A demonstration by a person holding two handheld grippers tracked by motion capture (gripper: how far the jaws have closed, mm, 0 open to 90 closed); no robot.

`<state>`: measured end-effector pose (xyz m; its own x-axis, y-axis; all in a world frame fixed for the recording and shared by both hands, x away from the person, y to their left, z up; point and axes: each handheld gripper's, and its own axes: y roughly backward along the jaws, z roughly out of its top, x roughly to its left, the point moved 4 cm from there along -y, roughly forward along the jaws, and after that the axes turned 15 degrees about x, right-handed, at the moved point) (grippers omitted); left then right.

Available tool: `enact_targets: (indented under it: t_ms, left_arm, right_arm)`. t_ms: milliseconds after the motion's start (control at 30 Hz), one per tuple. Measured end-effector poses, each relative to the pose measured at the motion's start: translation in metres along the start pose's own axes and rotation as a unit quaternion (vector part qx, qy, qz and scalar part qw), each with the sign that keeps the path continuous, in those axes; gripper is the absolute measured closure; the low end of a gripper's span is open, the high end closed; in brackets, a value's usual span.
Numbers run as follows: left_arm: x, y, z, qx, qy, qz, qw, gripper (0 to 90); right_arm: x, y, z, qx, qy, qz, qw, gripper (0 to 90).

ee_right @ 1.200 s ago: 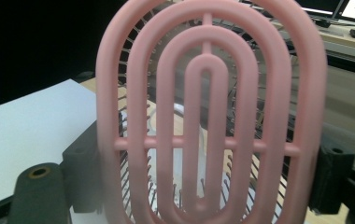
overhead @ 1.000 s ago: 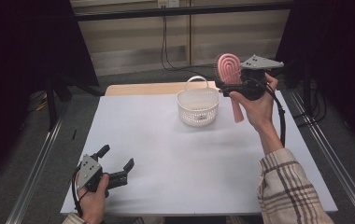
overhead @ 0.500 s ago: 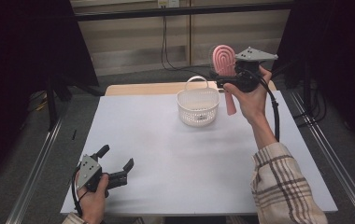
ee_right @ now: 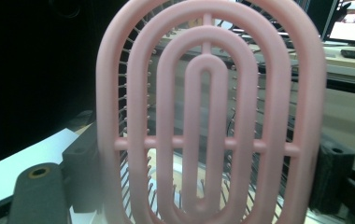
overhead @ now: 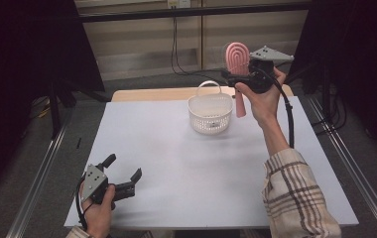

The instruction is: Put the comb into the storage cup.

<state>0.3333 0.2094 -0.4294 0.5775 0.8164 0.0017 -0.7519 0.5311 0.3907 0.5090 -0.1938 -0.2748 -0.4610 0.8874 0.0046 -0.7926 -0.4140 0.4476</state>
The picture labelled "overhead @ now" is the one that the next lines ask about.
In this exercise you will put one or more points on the metal floor rail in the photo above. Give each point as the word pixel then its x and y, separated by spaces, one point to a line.
pixel 358 172
pixel 34 185

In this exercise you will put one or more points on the black curtain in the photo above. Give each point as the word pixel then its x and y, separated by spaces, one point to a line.
pixel 358 66
pixel 18 82

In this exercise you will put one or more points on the white slotted plastic basket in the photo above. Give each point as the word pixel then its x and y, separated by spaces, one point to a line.
pixel 209 125

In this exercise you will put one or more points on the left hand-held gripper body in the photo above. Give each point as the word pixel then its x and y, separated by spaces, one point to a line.
pixel 94 181

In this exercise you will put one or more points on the pink hairbrush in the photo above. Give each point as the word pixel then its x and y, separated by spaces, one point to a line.
pixel 237 59

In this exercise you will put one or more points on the black metal stand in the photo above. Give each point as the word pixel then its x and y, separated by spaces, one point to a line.
pixel 325 89
pixel 55 109

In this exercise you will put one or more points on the white wall socket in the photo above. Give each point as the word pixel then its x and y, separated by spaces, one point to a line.
pixel 179 3

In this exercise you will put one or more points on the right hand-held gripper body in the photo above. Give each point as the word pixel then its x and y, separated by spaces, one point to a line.
pixel 261 76

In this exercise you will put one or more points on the person's left hand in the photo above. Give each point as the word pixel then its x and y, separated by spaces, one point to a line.
pixel 99 214

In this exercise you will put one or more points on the person's right hand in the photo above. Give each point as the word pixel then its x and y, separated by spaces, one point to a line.
pixel 264 105

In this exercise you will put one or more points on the beige long counter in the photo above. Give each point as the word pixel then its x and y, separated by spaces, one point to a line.
pixel 137 43

